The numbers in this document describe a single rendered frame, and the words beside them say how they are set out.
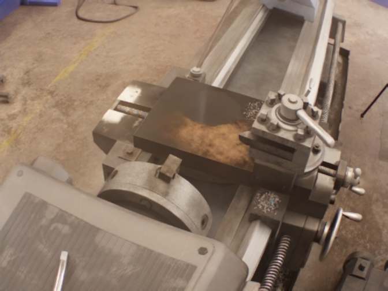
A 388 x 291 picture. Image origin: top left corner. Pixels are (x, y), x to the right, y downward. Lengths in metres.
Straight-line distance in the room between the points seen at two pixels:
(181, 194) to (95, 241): 0.31
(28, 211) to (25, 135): 2.22
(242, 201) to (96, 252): 0.80
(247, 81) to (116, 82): 1.37
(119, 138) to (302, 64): 0.89
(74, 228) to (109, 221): 0.07
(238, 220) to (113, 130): 0.50
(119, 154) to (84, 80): 1.86
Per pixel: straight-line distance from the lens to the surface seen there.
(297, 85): 1.95
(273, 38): 2.45
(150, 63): 3.43
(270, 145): 1.28
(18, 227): 0.81
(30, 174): 0.89
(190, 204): 1.02
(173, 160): 1.03
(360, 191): 1.64
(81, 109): 3.10
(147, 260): 0.74
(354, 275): 2.17
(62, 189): 0.85
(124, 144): 1.57
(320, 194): 1.49
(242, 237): 1.40
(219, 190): 1.66
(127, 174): 1.04
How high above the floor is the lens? 1.97
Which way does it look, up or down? 45 degrees down
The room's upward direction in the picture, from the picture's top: 3 degrees clockwise
